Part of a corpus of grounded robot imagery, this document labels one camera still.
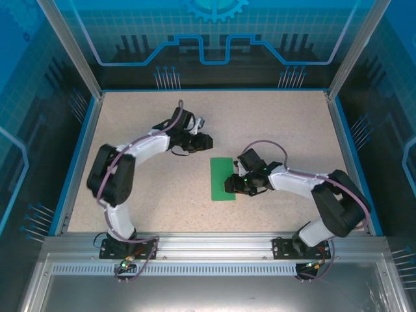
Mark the green paper sheet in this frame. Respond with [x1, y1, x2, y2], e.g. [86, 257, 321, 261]
[209, 157, 238, 202]

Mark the grey metal sheet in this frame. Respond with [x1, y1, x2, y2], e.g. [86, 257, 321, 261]
[38, 276, 391, 312]

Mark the blue table edge strip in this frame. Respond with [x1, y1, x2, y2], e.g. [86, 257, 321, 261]
[331, 96, 385, 237]
[47, 96, 101, 237]

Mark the blue printed gear panel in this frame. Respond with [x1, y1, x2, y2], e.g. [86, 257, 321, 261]
[53, 0, 374, 90]

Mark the blue printed side panel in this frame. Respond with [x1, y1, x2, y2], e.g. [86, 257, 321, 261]
[337, 0, 416, 312]
[0, 0, 98, 312]

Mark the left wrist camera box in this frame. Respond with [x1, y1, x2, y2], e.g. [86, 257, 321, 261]
[189, 116, 207, 135]

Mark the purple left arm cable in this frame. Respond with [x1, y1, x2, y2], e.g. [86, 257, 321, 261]
[96, 99, 185, 284]

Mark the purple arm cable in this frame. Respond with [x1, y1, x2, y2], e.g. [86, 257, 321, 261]
[96, 99, 185, 284]
[242, 140, 371, 282]

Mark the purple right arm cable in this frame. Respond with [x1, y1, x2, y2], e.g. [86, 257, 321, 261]
[242, 140, 371, 282]

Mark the aluminium mounting rail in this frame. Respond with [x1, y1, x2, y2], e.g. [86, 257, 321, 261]
[44, 232, 389, 261]

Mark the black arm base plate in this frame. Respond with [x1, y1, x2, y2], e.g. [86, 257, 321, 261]
[272, 237, 332, 260]
[99, 238, 159, 260]

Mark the slotted grey cable duct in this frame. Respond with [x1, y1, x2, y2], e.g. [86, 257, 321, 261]
[51, 263, 328, 277]

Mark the aluminium frame post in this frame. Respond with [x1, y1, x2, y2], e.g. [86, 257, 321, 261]
[326, 0, 391, 102]
[34, 0, 107, 101]

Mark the aluminium front frame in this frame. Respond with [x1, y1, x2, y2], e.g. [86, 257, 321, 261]
[18, 252, 406, 312]

